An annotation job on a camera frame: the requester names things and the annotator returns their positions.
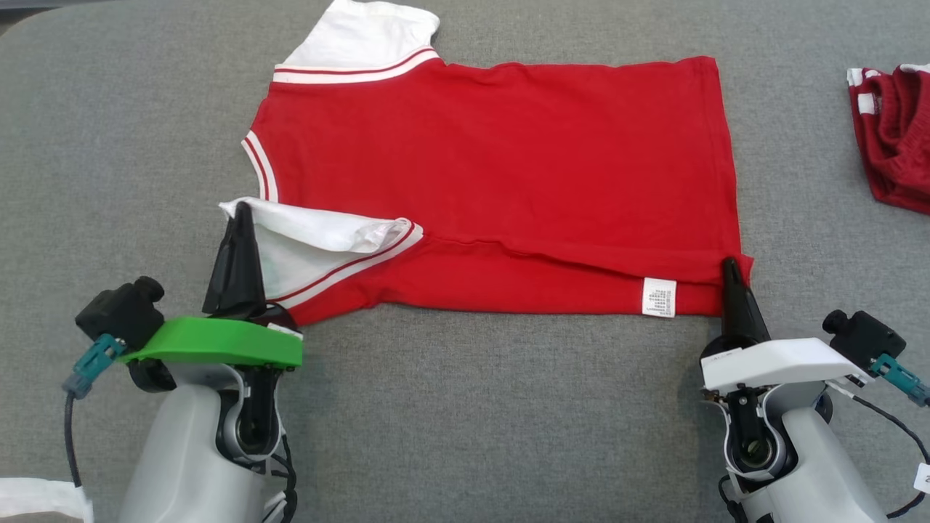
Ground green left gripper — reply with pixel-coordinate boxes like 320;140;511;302
118;202;304;393

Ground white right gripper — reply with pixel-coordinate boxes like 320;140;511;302
699;257;875;393

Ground red shorts with white stripes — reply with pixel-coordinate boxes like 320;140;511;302
846;64;930;216

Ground red t-shirt with white sleeves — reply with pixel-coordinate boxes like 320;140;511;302
219;0;755;326

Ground left cable with teal connector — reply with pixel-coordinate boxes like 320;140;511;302
62;333;128;487

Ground cable with teal connector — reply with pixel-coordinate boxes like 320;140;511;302
828;354;930;520
62;333;128;487

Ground right cable with teal connector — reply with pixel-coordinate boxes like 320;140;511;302
828;354;930;520

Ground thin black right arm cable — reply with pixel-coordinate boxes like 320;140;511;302
718;474;749;523

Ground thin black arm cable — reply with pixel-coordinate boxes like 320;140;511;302
265;434;300;523
718;474;749;523

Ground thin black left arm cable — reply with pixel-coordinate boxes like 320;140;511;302
265;434;300;523

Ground white left cable label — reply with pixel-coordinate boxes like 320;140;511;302
0;477;94;522

